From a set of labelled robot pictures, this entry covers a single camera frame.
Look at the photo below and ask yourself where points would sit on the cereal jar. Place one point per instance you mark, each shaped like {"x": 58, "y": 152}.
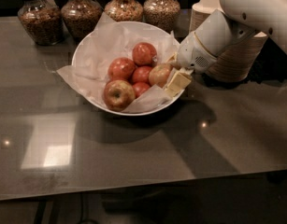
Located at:
{"x": 80, "y": 17}
{"x": 162, "y": 13}
{"x": 124, "y": 10}
{"x": 42, "y": 21}

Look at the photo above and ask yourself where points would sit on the red apple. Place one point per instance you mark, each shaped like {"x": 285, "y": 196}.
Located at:
{"x": 121, "y": 68}
{"x": 144, "y": 53}
{"x": 141, "y": 74}
{"x": 140, "y": 88}

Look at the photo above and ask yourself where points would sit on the far left cereal jar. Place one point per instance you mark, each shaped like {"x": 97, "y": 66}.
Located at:
{"x": 42, "y": 21}

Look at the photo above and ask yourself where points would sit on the white paper liner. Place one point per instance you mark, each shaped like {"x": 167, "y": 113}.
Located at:
{"x": 99, "y": 47}

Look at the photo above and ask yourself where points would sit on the left red apple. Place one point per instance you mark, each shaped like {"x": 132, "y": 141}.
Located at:
{"x": 121, "y": 68}

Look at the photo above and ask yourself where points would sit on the top red apple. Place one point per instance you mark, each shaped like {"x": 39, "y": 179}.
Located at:
{"x": 144, "y": 53}

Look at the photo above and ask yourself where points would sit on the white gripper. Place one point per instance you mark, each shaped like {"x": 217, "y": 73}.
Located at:
{"x": 193, "y": 54}

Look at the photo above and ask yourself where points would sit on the centre red apple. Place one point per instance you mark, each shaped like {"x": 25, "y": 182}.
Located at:
{"x": 141, "y": 74}

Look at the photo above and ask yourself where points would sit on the front red apple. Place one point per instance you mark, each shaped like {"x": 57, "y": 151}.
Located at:
{"x": 140, "y": 88}

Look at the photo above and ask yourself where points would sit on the white bowl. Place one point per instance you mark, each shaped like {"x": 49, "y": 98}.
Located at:
{"x": 87, "y": 47}

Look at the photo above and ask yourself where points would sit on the yellow-red apple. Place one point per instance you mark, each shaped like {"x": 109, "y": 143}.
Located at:
{"x": 118, "y": 94}
{"x": 159, "y": 74}

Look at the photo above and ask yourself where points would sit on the back paper bowl stack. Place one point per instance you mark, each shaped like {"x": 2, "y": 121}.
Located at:
{"x": 201, "y": 10}

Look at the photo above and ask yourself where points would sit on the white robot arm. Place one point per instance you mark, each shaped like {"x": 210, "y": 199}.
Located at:
{"x": 234, "y": 23}

